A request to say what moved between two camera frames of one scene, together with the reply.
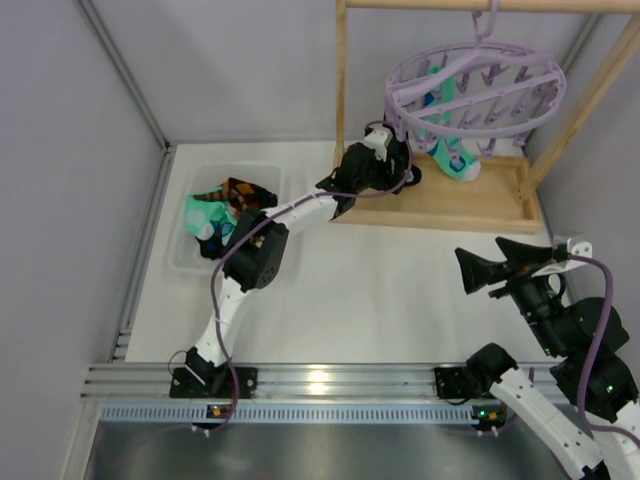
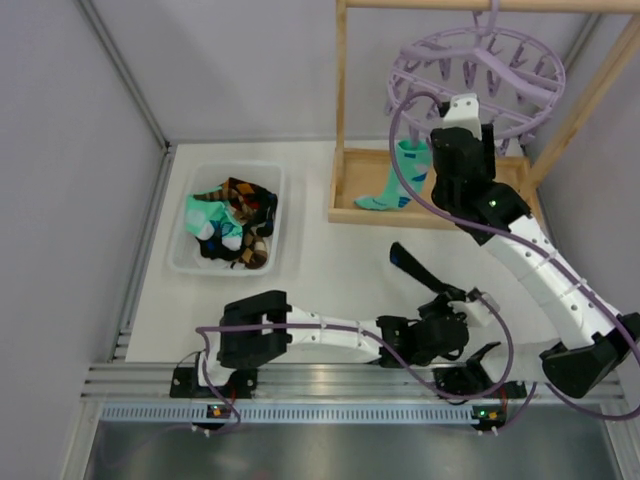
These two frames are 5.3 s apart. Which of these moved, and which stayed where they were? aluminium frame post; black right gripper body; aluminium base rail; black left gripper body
Moved: black right gripper body; black left gripper body
Stayed: aluminium frame post; aluminium base rail
